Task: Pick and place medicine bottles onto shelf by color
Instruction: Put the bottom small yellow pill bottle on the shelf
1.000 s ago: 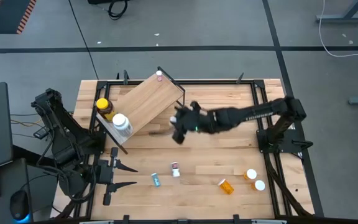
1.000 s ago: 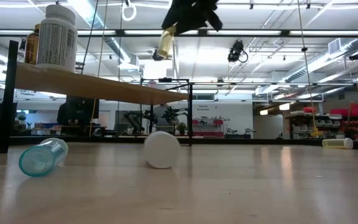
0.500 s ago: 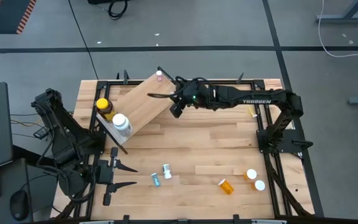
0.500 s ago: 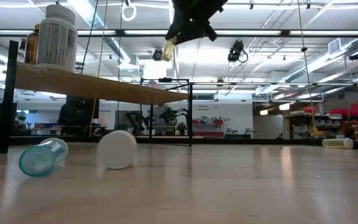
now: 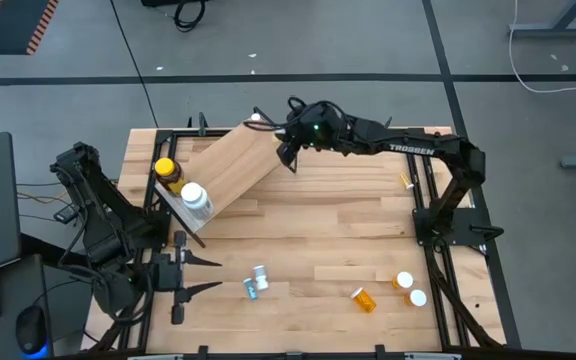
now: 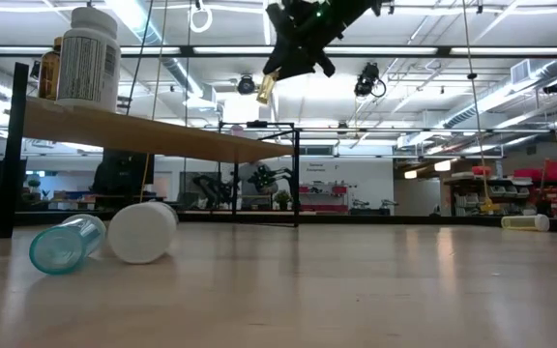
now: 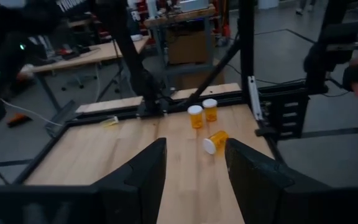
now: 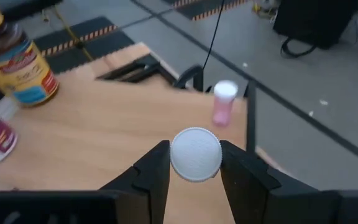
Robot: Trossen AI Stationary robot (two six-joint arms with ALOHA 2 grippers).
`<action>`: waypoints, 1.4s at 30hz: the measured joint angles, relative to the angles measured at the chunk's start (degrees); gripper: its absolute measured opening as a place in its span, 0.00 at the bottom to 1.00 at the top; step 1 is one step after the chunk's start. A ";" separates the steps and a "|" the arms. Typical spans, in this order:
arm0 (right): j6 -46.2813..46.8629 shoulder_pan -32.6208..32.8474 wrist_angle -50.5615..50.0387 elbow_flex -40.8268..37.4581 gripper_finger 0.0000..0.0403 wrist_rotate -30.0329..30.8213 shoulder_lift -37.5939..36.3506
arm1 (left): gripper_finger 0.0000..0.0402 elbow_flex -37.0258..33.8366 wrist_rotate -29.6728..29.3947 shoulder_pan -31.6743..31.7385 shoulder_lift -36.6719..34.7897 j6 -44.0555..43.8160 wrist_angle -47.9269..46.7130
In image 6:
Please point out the small green potted plant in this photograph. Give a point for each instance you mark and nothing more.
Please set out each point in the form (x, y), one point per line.
(33, 183)

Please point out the red white background shelf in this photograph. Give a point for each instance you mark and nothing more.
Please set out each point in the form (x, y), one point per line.
(327, 193)

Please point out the wooden shelf black frame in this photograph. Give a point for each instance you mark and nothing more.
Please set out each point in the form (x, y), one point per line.
(138, 137)

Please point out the brown bottle yellow cap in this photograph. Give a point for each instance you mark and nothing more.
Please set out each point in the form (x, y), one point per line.
(49, 72)

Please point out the storage shelf red bins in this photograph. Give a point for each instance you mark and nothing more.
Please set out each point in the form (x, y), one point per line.
(549, 186)

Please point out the teal transparent vial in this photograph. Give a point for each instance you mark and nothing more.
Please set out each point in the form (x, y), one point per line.
(66, 246)

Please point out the large white labelled bottle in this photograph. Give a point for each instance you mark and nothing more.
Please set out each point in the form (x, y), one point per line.
(87, 67)

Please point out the black overhead camera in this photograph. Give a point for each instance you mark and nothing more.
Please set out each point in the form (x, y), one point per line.
(368, 77)

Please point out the black overhead light beam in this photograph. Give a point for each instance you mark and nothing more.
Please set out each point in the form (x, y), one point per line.
(186, 50)

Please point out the person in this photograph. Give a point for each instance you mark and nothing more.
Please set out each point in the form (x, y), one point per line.
(249, 179)

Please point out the black background monitor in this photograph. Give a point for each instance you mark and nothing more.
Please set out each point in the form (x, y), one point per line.
(126, 166)

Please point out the small white medicine bottle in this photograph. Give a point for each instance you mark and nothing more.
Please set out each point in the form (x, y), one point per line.
(140, 234)

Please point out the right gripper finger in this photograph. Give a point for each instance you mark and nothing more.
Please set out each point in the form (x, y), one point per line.
(324, 63)
(288, 63)

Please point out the white wall sign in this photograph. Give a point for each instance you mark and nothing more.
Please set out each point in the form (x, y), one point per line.
(322, 167)

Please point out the black aluminium table frame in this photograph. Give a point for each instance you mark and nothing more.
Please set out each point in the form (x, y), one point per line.
(356, 218)

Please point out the black round ceiling device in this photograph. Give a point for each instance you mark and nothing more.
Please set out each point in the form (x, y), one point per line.
(246, 85)

